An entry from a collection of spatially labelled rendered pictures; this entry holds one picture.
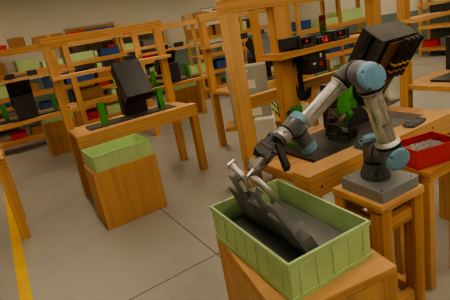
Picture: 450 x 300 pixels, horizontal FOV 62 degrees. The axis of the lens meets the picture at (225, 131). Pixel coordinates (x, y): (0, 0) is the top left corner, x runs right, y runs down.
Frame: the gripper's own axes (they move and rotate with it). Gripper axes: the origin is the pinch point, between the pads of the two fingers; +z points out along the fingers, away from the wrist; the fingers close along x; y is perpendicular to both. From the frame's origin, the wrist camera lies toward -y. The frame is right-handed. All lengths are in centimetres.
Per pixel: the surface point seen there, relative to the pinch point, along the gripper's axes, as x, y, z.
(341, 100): -76, 0, -107
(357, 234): -2.5, -45.3, -9.2
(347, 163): -63, -28, -64
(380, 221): -34, -55, -34
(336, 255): -1.9, -43.2, 3.0
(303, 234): -9.8, -29.5, 2.9
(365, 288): -7, -59, 4
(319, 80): -103, 26, -129
